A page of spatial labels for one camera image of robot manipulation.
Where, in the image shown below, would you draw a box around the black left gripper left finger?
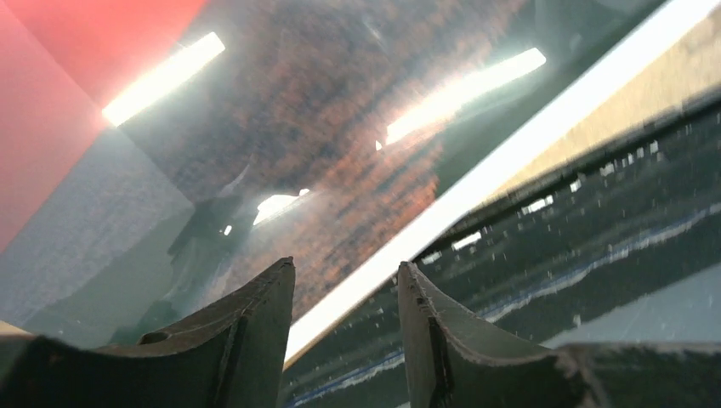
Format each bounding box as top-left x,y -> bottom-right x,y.
1,258 -> 295,407

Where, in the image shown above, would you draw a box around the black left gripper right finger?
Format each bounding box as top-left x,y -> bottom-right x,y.
397,262 -> 720,407

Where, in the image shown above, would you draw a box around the sunset photo print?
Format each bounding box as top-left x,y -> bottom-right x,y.
1,1 -> 720,356

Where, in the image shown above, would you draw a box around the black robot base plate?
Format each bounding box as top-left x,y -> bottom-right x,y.
279,89 -> 720,407

